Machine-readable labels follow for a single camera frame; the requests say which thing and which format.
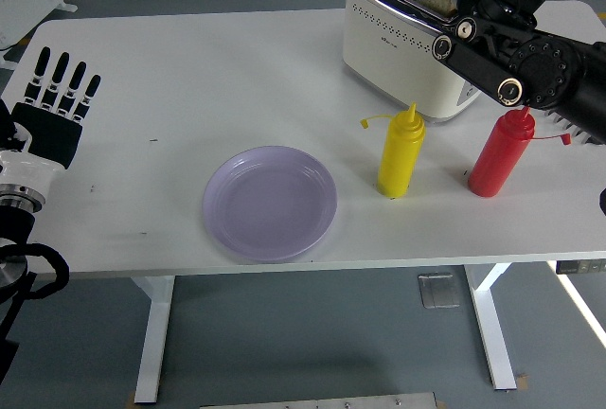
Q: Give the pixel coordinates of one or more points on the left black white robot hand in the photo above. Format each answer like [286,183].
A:
[47,136]

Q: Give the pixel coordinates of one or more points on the purple round plate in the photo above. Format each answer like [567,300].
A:
[270,203]

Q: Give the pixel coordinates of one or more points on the grey metal base plate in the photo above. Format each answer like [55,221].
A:
[317,402]

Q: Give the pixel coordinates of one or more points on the dark table control panel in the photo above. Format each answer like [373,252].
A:
[580,267]

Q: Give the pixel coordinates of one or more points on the cream two-slot toaster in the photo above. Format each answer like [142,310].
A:
[393,63]

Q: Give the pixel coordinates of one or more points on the red squeeze bottle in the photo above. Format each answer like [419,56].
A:
[497,158]

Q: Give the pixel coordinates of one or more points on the white table leg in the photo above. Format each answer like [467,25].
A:
[154,333]
[492,333]

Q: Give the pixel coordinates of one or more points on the metal floor outlet cover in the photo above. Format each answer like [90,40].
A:
[438,290]

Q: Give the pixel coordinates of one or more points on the silver metal toast rack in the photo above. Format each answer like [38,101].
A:
[575,132]

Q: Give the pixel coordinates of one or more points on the yellow squeeze bottle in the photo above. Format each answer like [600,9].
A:
[400,158]

